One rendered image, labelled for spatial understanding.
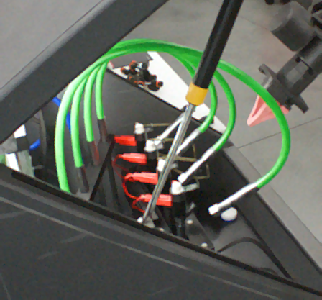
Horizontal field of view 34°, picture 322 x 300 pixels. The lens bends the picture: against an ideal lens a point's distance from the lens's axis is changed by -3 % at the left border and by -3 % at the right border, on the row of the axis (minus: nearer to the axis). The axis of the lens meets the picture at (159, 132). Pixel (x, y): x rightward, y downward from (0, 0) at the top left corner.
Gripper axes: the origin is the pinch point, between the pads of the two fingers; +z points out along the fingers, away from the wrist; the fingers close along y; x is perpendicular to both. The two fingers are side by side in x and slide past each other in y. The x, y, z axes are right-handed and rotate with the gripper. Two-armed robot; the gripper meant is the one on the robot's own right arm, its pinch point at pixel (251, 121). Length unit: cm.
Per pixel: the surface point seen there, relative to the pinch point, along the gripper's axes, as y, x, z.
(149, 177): 4.7, -5.0, 23.1
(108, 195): -0.3, -24.6, 43.5
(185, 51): 22.8, 11.9, -5.6
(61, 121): 29.7, 9.1, 16.0
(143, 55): -4, -91, 29
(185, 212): -1.5, 4.1, 20.8
